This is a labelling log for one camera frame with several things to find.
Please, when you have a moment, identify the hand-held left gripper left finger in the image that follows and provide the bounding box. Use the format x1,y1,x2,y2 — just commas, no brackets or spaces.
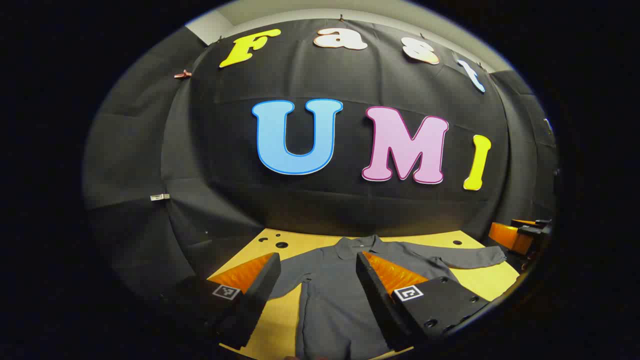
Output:
160,251,282,351

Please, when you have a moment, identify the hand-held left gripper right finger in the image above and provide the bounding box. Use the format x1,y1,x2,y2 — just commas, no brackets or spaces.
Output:
355,251,491,352

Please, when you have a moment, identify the grey long-sleeved shirt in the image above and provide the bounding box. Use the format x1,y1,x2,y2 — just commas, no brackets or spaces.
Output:
267,235,508,360

